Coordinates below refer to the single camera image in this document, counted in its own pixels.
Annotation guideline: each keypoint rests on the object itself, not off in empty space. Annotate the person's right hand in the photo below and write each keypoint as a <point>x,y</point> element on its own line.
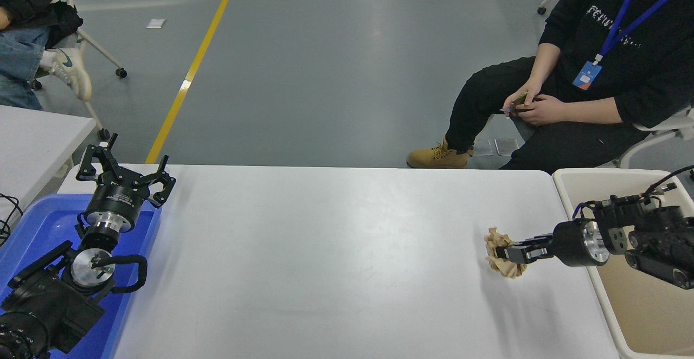
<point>525,92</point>

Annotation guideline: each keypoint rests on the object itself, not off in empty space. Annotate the small white table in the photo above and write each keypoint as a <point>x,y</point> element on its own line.
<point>38,136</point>

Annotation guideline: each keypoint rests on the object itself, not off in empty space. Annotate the purple yellow snack bar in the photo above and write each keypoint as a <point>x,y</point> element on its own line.
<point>519,100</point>

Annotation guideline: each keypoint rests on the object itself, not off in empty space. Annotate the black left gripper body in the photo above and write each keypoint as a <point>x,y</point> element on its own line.
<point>114,199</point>

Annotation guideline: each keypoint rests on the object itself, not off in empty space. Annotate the white wheeled chair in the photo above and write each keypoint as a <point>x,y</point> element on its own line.
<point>70,39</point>

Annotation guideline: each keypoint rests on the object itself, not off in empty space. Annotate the clear floor plate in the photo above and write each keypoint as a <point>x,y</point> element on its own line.
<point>484,148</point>
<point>505,146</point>

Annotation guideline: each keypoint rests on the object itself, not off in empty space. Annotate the person's left forearm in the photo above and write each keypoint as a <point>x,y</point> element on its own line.
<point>591,109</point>

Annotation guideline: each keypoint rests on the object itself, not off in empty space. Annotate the person's hand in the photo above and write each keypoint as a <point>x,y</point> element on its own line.
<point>3,18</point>

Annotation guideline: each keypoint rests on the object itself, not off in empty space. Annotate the person's left hand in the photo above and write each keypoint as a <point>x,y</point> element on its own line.
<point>545,112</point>

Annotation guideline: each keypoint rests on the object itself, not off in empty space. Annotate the grey white office chair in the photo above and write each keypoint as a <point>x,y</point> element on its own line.
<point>667,123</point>

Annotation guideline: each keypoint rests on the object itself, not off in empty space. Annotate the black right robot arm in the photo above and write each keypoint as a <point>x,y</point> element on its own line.
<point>656,245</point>

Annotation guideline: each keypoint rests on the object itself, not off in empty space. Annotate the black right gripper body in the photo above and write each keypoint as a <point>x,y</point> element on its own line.
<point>568,242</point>

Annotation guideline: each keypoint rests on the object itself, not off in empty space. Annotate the large pale plastic bin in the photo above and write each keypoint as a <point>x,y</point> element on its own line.
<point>640,315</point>

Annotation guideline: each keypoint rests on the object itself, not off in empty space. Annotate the blue plastic tray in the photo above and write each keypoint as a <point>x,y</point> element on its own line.
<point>38,223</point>

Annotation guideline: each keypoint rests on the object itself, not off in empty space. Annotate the tan paper ball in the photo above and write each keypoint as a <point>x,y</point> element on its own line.
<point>496,242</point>

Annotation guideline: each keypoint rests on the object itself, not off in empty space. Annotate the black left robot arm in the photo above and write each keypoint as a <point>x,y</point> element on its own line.
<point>43,305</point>

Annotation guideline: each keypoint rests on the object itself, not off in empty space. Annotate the person's right forearm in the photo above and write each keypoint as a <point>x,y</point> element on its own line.
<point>539,63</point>

